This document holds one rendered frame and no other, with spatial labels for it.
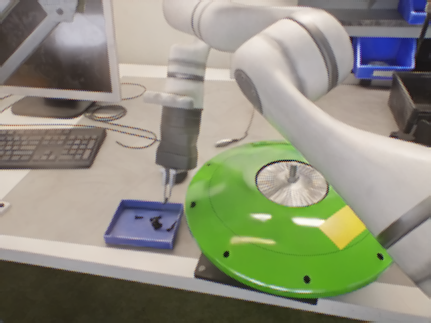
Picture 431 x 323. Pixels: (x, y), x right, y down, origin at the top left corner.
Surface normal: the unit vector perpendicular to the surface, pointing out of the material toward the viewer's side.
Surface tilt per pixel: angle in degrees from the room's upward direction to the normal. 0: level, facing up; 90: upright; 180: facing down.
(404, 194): 53
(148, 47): 90
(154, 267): 0
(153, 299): 0
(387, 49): 90
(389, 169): 49
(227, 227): 22
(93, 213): 0
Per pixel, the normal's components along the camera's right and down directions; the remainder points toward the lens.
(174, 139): -0.33, 0.28
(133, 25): -0.20, 0.59
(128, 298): -0.03, -0.80
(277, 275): -0.15, -0.49
